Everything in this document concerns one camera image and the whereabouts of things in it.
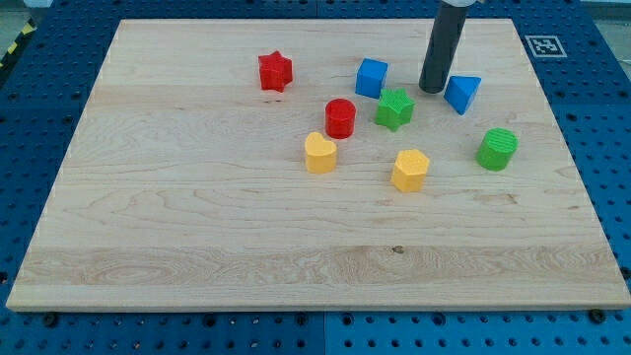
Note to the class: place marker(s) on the blue triangle block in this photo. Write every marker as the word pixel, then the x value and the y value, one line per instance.
pixel 461 91

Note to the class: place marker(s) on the red cylinder block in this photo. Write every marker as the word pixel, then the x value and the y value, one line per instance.
pixel 340 118

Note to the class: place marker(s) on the yellow heart block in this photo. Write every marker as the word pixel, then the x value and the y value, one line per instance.
pixel 320 153

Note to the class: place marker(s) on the wooden board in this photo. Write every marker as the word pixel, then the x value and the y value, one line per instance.
pixel 184 187

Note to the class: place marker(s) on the white fiducial marker tag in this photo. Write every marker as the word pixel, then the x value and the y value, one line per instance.
pixel 545 46

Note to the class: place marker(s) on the yellow hexagon block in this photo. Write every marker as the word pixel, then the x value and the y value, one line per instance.
pixel 409 170

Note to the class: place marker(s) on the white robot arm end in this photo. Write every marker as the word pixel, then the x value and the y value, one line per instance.
pixel 463 3

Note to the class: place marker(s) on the green cylinder block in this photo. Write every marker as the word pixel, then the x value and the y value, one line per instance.
pixel 497 149

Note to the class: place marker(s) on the red star block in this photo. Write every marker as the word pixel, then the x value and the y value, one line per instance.
pixel 275 71

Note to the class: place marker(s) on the green star block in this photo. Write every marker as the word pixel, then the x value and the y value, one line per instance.
pixel 395 108

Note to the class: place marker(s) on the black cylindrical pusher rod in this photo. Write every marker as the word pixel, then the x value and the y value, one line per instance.
pixel 446 31

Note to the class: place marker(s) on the blue cube block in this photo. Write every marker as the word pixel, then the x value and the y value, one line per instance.
pixel 371 78

